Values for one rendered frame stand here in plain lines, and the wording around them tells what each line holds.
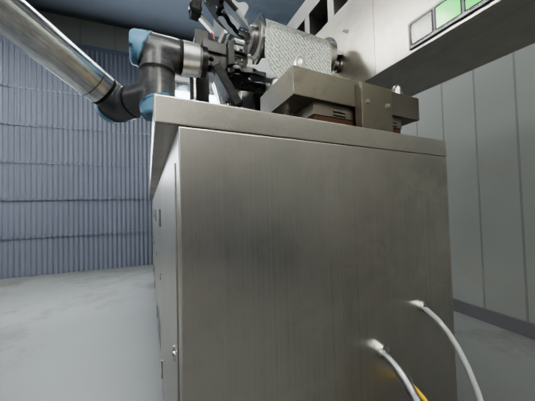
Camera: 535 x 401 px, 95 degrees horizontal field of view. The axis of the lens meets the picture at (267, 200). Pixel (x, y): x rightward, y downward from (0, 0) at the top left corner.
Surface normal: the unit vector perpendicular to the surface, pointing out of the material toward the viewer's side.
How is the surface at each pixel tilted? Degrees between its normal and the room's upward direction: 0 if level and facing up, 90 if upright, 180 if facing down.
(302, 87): 90
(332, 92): 90
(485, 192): 90
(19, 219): 90
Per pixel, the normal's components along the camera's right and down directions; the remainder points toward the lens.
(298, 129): 0.44, -0.04
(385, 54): -0.90, 0.01
